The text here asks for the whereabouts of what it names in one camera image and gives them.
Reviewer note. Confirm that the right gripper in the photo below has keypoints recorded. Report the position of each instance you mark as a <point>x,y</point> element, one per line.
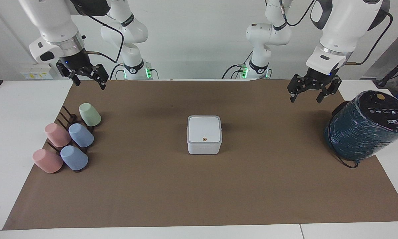
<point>76,63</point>

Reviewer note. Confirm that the dark brown cup rack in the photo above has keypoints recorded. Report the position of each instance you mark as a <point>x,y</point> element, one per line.
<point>70,117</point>

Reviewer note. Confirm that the pink cup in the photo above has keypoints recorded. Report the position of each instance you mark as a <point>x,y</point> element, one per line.
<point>57,135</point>
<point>47,161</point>

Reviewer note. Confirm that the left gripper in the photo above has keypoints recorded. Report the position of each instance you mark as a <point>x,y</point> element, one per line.
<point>319,77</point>

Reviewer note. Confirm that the blue cup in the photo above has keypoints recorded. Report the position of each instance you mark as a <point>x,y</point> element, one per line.
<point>74,158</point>
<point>81,135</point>

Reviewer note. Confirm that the white square trash can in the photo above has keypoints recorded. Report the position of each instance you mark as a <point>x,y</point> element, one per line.
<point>204,134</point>

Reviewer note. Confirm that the dark plastic-wrapped round appliance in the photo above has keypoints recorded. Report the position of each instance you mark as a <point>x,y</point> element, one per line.
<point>361,132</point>

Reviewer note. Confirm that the green cup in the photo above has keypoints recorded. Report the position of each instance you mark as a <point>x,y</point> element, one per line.
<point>90,115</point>

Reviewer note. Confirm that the white wall socket panel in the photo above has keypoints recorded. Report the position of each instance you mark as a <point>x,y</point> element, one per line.
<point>36,72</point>

